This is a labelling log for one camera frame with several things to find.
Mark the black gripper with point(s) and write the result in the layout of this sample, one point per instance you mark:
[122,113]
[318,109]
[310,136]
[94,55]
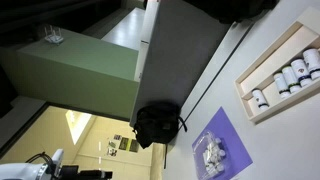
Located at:
[72,172]

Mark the small white bottle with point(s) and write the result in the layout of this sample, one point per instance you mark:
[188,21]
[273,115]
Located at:
[260,99]

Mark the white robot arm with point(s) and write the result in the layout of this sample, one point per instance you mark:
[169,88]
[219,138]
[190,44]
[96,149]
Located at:
[44,167]

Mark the wooden tray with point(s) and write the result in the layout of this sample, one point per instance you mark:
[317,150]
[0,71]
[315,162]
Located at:
[302,35]

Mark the white bottle rightmost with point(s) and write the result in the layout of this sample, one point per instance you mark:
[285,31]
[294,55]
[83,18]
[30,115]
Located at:
[312,59]

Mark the green cabinet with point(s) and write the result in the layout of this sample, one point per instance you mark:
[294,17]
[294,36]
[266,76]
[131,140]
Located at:
[82,73]

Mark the black backpack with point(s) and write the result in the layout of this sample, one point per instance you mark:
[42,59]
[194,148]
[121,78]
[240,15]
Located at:
[157,123]

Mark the clear plastic bag of vials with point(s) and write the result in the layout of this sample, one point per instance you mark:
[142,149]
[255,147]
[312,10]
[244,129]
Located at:
[210,156]

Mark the purple mat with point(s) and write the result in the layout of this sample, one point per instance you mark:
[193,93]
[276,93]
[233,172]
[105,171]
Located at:
[238,157]

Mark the black bag at top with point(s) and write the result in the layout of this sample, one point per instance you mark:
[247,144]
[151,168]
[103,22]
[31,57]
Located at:
[229,11]

